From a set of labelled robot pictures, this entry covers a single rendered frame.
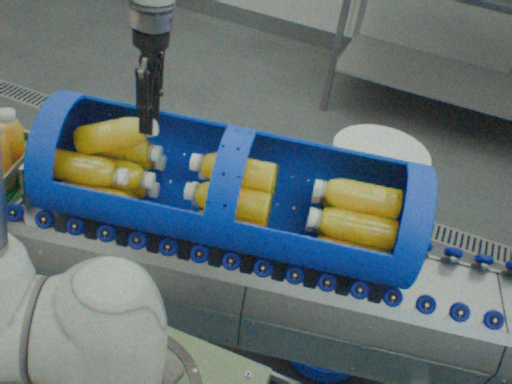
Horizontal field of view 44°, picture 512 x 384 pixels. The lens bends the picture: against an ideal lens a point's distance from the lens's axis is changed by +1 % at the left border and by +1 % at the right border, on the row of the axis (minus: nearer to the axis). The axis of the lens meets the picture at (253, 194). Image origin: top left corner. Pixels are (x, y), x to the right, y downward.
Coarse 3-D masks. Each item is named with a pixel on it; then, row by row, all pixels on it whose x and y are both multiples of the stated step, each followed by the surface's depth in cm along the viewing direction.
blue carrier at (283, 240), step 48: (48, 96) 142; (48, 144) 136; (192, 144) 158; (240, 144) 136; (288, 144) 150; (48, 192) 139; (96, 192) 137; (288, 192) 160; (432, 192) 132; (192, 240) 143; (240, 240) 138; (288, 240) 135
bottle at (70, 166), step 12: (60, 156) 142; (72, 156) 142; (84, 156) 143; (96, 156) 144; (60, 168) 142; (72, 168) 141; (84, 168) 141; (96, 168) 141; (108, 168) 142; (72, 180) 143; (84, 180) 142; (96, 180) 142; (108, 180) 142
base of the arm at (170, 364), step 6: (168, 360) 108; (174, 360) 109; (168, 366) 107; (174, 366) 108; (180, 366) 108; (168, 372) 106; (174, 372) 107; (180, 372) 107; (162, 378) 101; (168, 378) 105; (174, 378) 106; (180, 378) 108
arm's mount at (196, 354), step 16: (176, 336) 115; (192, 336) 115; (176, 352) 111; (192, 352) 112; (208, 352) 113; (224, 352) 113; (192, 368) 109; (208, 368) 110; (224, 368) 111; (240, 368) 111; (256, 368) 111
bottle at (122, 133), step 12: (108, 120) 143; (120, 120) 141; (132, 120) 140; (84, 132) 143; (96, 132) 142; (108, 132) 141; (120, 132) 140; (132, 132) 139; (84, 144) 143; (96, 144) 142; (108, 144) 142; (120, 144) 141; (132, 144) 141
